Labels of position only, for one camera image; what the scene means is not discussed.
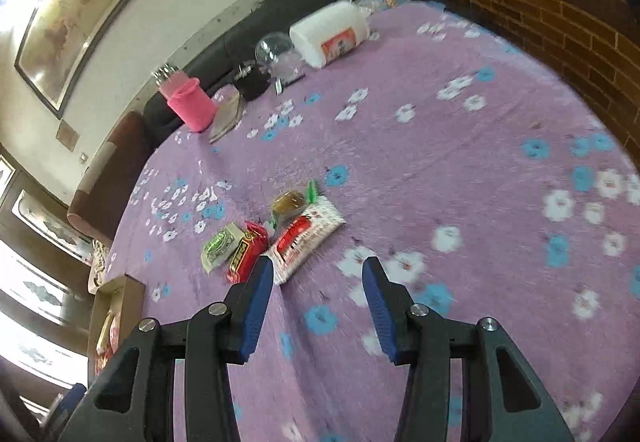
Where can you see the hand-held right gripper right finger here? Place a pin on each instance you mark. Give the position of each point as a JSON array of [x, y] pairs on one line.
[[382, 317]]

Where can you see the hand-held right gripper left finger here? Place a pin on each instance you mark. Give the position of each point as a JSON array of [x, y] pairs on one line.
[[255, 312]]

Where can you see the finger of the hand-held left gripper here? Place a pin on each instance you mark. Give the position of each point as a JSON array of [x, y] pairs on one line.
[[72, 397]]

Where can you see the long red snack packet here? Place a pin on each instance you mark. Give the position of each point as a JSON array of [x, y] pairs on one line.
[[245, 249]]

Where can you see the green and white snack packet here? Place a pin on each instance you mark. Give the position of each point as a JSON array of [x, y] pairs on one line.
[[220, 246]]

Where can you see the white and red snack packet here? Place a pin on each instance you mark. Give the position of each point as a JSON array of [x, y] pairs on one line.
[[305, 234]]

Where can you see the clear packet with brown cake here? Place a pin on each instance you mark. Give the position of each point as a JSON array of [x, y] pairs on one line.
[[289, 203]]

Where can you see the cardboard box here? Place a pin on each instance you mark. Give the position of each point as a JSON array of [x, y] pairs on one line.
[[130, 292]]

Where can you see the patterned white cloth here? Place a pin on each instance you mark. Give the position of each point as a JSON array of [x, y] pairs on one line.
[[99, 267]]

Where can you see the wooden glazed door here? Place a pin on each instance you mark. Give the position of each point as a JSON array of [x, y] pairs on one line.
[[30, 232]]

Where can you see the purple floral tablecloth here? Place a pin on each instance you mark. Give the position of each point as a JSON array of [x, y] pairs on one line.
[[425, 147]]

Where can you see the olive flat pouch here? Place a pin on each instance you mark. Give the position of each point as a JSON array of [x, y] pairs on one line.
[[227, 117]]

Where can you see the brown chair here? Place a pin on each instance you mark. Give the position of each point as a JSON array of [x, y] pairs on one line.
[[110, 162]]

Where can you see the jar with pink knit sleeve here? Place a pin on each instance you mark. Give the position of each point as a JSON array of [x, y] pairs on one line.
[[192, 105]]

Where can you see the small silver object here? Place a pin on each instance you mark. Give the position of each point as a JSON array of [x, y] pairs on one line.
[[278, 86]]

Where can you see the clear plastic cup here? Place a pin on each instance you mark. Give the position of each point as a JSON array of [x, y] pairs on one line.
[[290, 68], [274, 48]]

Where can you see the white plastic jar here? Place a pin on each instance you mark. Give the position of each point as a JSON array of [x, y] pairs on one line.
[[325, 30]]

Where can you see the small wall plaque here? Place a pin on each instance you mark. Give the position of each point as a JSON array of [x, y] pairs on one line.
[[67, 135]]

